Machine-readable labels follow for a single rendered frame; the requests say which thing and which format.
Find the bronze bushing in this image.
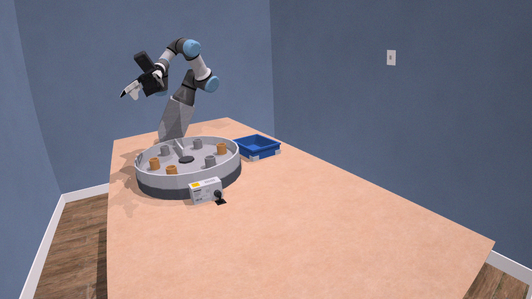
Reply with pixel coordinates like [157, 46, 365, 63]
[165, 165, 177, 175]
[217, 143, 227, 155]
[149, 157, 160, 171]

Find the blue crate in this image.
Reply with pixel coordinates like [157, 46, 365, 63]
[233, 134, 281, 162]

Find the grey round turntable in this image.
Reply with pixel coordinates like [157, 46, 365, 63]
[134, 136, 241, 205]

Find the grey metal sleeve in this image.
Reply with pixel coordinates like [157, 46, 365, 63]
[160, 145, 170, 156]
[193, 138, 202, 150]
[204, 155, 216, 169]

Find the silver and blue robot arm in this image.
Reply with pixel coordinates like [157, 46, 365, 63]
[134, 38, 219, 106]

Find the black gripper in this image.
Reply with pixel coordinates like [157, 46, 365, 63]
[120, 64, 165, 100]

